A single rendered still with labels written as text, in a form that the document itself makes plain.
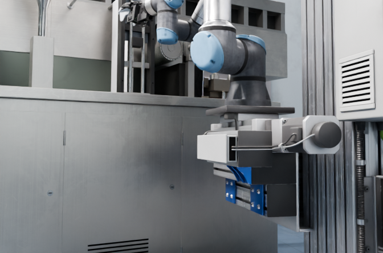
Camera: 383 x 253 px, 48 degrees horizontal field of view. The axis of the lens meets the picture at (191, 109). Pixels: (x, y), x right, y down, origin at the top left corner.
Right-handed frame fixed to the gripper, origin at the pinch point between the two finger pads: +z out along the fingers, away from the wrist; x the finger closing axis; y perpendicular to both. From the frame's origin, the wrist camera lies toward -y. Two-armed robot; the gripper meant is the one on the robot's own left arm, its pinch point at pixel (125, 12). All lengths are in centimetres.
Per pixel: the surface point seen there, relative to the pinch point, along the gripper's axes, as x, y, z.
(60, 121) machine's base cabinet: -19, 48, 3
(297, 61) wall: 254, -62, 105
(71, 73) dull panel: 6, 17, 57
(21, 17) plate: -22, -5, 62
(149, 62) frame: 20.7, 14.7, 8.7
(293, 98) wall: 255, -25, 107
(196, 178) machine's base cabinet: 41, 64, -9
